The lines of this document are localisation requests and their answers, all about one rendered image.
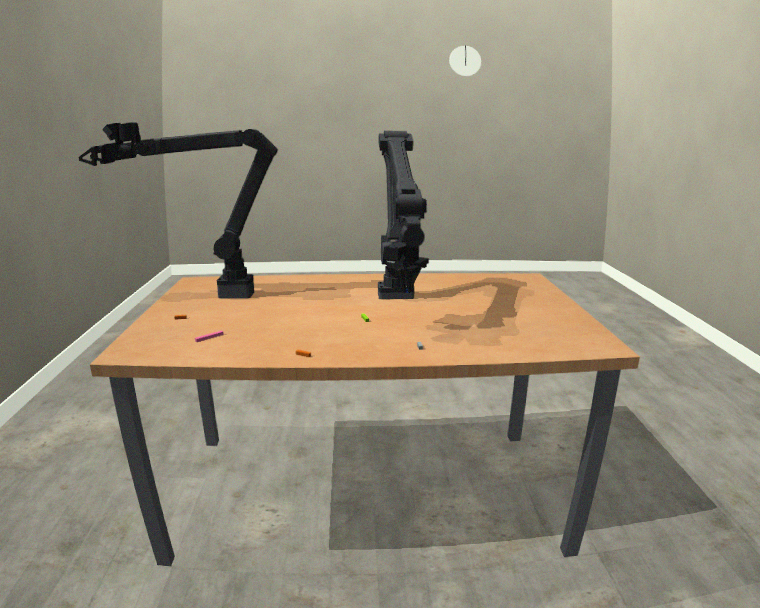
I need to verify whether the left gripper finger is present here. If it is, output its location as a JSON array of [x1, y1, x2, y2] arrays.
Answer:
[[405, 267, 422, 293], [395, 269, 407, 292]]

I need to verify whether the pink rod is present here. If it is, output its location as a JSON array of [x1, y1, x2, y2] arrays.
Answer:
[[195, 331, 224, 342]]

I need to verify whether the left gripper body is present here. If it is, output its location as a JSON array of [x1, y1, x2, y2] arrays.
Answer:
[[397, 257, 429, 271]]

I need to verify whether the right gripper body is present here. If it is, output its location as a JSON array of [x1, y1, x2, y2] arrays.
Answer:
[[93, 144, 121, 164]]

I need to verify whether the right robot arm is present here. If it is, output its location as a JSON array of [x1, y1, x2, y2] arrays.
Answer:
[[103, 122, 278, 285]]

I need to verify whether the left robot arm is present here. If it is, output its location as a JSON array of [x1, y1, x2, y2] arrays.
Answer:
[[378, 131, 427, 293]]

